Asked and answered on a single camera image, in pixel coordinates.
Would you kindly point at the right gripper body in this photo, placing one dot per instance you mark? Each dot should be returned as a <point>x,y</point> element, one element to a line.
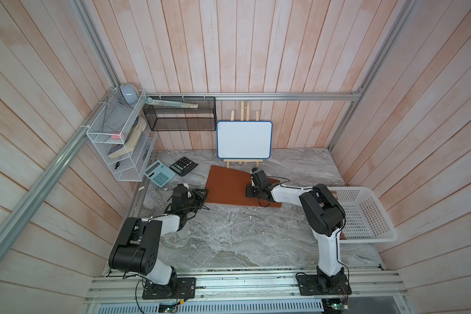
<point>252,192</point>

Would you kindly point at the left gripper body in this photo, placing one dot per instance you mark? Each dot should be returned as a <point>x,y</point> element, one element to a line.
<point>195,201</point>

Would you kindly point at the rust orange skirt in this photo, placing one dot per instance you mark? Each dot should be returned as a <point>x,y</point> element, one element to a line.
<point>228,187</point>

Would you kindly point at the white plastic basket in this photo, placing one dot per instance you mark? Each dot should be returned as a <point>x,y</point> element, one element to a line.
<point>367,220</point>

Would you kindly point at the red plaid skirt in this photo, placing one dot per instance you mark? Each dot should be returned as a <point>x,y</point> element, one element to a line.
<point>342,235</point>

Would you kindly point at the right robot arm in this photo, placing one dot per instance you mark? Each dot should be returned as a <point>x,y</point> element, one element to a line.
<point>324,214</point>

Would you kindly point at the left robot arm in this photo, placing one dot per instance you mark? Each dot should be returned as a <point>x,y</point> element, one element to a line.
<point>136,248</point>

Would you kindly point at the black calculator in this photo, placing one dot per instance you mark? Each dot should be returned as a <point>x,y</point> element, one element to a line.
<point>183,166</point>

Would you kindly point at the teal calculator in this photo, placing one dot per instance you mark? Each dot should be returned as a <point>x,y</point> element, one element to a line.
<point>159,174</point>

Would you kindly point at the book on shelf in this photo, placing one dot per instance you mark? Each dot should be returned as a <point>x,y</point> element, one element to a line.
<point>137,129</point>

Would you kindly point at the pale green ruler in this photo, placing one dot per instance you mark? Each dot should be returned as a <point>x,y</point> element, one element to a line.
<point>172,104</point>

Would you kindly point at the grey computer mouse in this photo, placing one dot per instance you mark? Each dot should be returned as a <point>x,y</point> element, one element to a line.
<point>130,93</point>

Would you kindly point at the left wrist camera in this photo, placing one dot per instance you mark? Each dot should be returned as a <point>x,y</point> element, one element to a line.
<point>184,193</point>

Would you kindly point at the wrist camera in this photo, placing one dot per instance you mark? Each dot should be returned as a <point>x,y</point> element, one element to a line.
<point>255,177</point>
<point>184,193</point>

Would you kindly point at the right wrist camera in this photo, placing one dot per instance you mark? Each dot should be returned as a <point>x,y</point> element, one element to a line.
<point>255,177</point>

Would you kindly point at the white board blue frame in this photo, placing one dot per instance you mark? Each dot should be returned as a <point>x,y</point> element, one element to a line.
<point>244,140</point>

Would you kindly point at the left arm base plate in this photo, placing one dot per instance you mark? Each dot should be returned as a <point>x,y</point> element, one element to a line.
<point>177,288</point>

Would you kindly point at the black mesh wall basket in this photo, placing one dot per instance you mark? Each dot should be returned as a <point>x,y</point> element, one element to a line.
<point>167,119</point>

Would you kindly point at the white wire shelf rack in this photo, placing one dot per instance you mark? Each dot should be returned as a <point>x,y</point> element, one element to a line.
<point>122,136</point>

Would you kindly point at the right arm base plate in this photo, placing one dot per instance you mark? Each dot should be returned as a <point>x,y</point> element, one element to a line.
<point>321,284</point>

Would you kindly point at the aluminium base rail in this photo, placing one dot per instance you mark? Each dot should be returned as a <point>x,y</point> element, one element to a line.
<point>247,284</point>

